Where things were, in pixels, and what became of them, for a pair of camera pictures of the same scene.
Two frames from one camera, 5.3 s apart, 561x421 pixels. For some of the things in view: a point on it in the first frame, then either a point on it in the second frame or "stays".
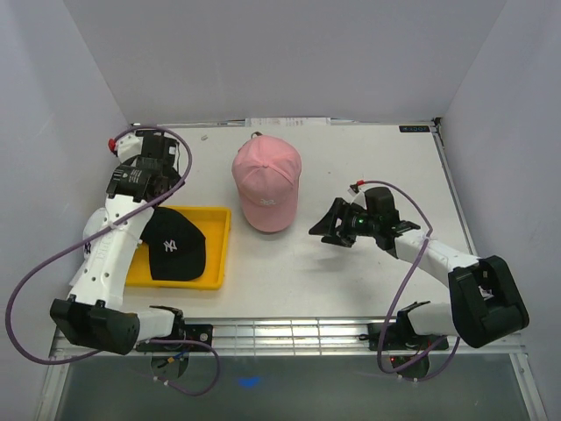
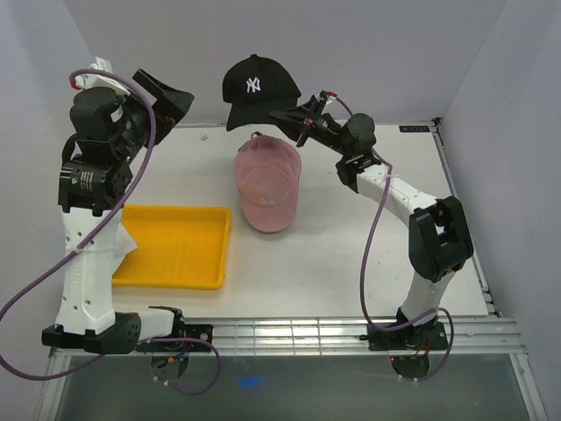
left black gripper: [174, 175] → [170, 106]
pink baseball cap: [267, 172] stays
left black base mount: [199, 332] stays
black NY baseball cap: [176, 247] → [255, 86]
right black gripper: [325, 226] → [295, 117]
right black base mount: [400, 337] stays
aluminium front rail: [287, 338] stays
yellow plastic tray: [215, 225] stays
